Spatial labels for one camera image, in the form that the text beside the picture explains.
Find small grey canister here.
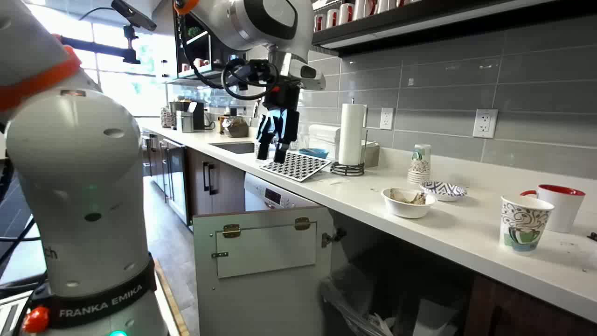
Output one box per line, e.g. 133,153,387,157
361,142,380,166

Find white bowl with food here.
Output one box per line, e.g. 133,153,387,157
380,187,436,218

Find black paper towel holder base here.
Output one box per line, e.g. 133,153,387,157
329,162,363,177

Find kitchen sink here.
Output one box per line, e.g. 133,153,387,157
210,142,255,155

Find checkered drying mat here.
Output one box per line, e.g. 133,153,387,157
260,151,327,183

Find grey trash bin with bag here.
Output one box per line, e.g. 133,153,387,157
318,248,469,336

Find white light switch plate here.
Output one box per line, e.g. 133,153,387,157
378,108,393,129

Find dark wall shelf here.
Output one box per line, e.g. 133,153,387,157
313,0,597,56

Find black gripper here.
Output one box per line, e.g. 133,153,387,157
257,76,299,164

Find white mug red interior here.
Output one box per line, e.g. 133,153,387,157
521,183,585,233

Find dark wooden cabinet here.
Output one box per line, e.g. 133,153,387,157
186,149,243,218

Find coffee maker appliance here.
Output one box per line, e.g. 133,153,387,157
174,101,204,132

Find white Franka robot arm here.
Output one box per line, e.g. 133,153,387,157
0,0,324,336

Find patterned small dish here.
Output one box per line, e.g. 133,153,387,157
421,181,465,201

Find white wall outlet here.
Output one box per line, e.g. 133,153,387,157
471,108,497,138

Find white paper towel roll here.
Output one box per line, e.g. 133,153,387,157
337,103,365,166

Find white open cabinet door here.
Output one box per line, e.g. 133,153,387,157
193,207,333,336

